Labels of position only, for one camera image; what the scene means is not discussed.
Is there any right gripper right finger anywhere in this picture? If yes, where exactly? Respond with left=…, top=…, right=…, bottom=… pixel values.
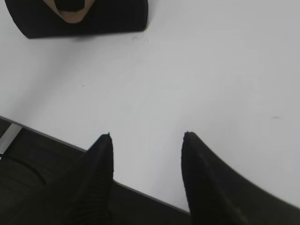
left=181, top=132, right=300, bottom=225

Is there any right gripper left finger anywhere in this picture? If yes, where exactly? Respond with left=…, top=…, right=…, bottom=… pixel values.
left=48, top=134, right=113, bottom=225

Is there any black bag with tan handles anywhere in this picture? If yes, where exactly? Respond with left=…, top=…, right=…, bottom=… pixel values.
left=5, top=0, right=149, bottom=39

